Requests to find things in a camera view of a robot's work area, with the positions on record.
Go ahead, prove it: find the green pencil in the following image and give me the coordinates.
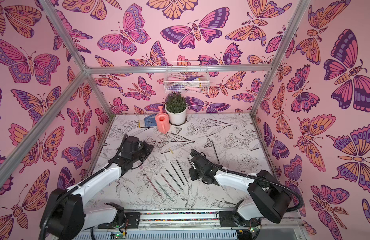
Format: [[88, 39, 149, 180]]
[[155, 180, 175, 203]]

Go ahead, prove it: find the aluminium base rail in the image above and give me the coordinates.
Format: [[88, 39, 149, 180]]
[[75, 209, 310, 240]]

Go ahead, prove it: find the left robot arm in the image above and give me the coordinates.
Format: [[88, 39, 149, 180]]
[[39, 135, 154, 240]]

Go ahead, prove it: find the dark pencil with clear cap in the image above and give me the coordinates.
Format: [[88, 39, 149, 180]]
[[176, 160, 189, 183]]

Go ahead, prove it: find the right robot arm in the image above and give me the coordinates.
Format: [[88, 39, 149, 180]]
[[189, 149, 304, 227]]

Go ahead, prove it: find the pink watering can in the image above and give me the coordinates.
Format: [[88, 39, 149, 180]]
[[155, 106, 171, 134]]

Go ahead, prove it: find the navy pencil with blue cap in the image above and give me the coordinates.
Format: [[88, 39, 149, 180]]
[[212, 143, 220, 164]]

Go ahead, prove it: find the white wire wall basket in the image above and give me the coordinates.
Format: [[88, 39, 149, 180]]
[[163, 61, 210, 94]]

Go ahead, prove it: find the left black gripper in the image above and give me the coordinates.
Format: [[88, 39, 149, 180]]
[[132, 141, 155, 164]]

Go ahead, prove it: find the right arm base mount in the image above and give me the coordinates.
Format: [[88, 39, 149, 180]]
[[216, 211, 261, 228]]

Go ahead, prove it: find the blue seed packet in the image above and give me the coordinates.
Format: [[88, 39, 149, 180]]
[[138, 114, 157, 128]]

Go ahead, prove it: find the green plant in white pot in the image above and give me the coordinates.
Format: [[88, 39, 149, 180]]
[[165, 94, 188, 126]]

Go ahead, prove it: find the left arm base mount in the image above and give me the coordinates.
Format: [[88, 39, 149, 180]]
[[98, 203, 141, 230]]

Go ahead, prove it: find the red pencil with clear cap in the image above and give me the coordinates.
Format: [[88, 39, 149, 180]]
[[160, 173, 179, 196]]

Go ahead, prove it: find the blue pencil with clear cap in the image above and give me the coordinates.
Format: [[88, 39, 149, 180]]
[[165, 168, 184, 192]]

